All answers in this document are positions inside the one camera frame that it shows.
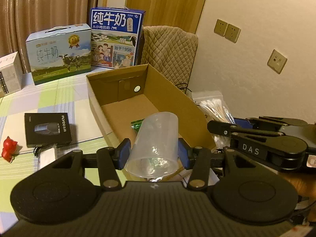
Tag clear plastic cup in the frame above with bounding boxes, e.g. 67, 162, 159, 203
125, 112, 178, 178

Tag black shaver box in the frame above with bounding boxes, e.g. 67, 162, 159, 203
24, 113, 72, 148

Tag white square charger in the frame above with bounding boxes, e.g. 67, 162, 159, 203
39, 146, 56, 170

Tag bag of cotton swabs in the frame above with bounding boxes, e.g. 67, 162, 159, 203
191, 90, 235, 152

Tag open cardboard box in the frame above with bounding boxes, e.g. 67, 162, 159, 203
86, 64, 215, 149

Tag quilted beige chair cover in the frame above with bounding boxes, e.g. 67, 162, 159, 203
140, 26, 198, 90

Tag red figurine toy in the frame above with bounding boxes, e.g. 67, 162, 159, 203
2, 136, 18, 163

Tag light blue milk carton box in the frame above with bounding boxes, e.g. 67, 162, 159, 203
26, 24, 92, 85

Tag white beige product box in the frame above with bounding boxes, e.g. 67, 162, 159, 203
0, 51, 23, 98

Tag dark blue milk carton box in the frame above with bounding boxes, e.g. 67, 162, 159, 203
90, 8, 145, 69

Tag wooden door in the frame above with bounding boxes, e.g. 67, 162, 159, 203
125, 0, 205, 34

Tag brown curtain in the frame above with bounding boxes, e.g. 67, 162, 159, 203
0, 0, 98, 73

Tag single wall socket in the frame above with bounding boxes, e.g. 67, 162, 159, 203
267, 49, 288, 74

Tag double wall socket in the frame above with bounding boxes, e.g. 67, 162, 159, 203
214, 19, 241, 43

